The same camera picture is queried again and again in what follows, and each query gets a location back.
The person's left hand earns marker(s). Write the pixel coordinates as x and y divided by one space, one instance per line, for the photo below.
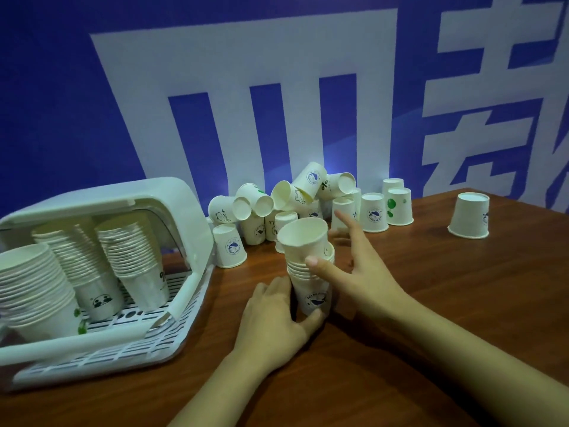
266 333

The person's right hand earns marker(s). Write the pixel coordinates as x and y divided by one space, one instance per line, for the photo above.
373 289

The blue print white paper cup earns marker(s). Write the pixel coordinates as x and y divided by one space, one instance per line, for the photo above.
311 297

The pile of paper cups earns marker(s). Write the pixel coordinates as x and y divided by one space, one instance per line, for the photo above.
373 213

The smiley print white paper cup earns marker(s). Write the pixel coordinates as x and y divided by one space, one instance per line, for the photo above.
302 237

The percent print white paper cup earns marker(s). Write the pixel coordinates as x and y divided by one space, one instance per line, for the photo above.
146 289

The white plastic storage box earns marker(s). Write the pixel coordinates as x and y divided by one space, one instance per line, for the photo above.
178 200

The panda print white paper cup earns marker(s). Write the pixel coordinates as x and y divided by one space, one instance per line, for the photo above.
100 297

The green leaf print paper cup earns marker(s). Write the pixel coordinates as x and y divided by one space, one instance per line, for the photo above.
49 324

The person's right forearm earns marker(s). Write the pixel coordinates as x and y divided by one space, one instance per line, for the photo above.
480 364

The brown wooden table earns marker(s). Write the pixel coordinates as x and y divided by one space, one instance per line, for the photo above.
444 306

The white slotted drain tray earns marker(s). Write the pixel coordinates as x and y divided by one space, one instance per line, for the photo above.
133 346

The blue white backdrop banner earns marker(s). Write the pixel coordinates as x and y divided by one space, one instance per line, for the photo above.
44 84

